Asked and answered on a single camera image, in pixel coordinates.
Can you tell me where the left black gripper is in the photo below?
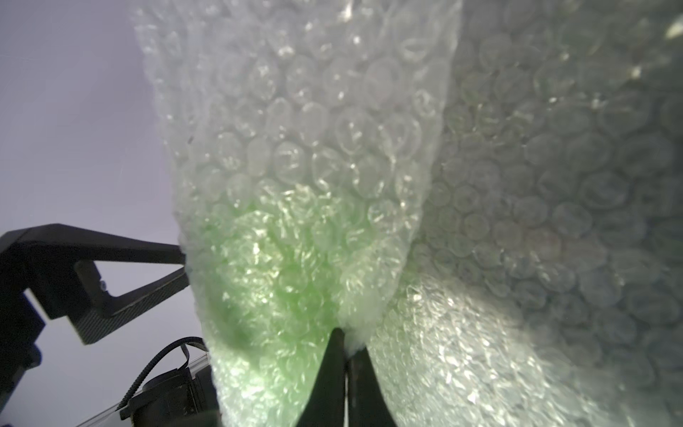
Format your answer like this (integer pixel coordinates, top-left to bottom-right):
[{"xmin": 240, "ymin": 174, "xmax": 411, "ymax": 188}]
[{"xmin": 1, "ymin": 223, "xmax": 189, "ymax": 407}]

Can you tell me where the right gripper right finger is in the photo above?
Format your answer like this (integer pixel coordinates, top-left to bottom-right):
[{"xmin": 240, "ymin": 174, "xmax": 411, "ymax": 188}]
[{"xmin": 348, "ymin": 348, "xmax": 397, "ymax": 427}]

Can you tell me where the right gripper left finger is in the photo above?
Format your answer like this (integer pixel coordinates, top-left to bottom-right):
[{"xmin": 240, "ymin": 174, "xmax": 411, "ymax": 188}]
[{"xmin": 296, "ymin": 328, "xmax": 346, "ymax": 427}]

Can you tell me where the green plastic wine glass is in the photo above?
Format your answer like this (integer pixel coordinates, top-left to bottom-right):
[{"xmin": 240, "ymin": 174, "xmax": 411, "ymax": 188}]
[{"xmin": 189, "ymin": 180, "xmax": 410, "ymax": 426}]

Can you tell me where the bubble wrap sheet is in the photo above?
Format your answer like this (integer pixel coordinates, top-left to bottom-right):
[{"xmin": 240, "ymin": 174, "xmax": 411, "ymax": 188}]
[{"xmin": 132, "ymin": 1, "xmax": 682, "ymax": 426}]

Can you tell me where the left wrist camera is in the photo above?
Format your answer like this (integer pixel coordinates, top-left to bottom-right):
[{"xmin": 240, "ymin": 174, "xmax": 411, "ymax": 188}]
[{"xmin": 76, "ymin": 335, "xmax": 220, "ymax": 427}]

